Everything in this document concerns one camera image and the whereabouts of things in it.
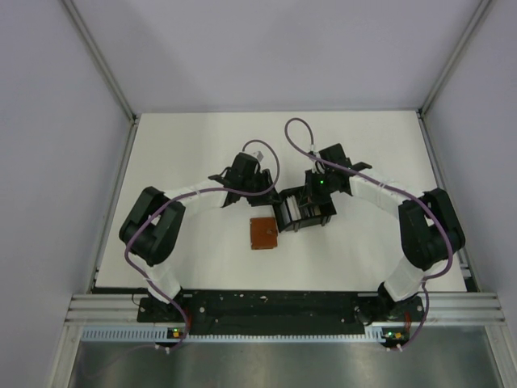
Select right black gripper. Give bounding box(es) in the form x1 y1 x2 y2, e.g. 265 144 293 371
299 169 336 208

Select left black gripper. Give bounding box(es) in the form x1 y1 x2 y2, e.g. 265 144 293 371
241 169 281 206

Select black card rack box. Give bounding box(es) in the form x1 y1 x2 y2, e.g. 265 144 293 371
272 186 337 233

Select credit cards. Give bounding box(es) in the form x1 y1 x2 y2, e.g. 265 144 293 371
284 196 322 221

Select brown leather card holder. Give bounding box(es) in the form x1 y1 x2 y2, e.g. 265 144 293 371
250 217 278 251

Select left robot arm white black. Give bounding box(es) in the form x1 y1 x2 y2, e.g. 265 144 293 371
119 151 280 321

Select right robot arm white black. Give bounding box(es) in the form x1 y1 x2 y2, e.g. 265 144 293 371
307 144 465 320

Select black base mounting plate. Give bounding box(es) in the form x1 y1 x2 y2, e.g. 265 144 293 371
137 289 424 336

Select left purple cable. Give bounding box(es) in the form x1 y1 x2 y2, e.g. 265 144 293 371
124 139 282 352

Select purple cable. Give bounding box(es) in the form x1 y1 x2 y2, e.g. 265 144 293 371
124 139 282 352
284 117 456 352

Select grey slotted cable duct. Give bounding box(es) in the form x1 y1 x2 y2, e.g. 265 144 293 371
81 326 405 344

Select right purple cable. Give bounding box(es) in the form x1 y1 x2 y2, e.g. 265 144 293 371
284 117 456 352

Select aluminium front rail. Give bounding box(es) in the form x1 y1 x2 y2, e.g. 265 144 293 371
65 292 506 326

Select left aluminium frame post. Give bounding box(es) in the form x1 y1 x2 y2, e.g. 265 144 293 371
59 0 137 123

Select aluminium frame post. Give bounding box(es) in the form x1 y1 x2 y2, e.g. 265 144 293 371
418 0 496 120
59 0 137 123

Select right aluminium frame post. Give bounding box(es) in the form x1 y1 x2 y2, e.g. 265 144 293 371
418 0 496 120

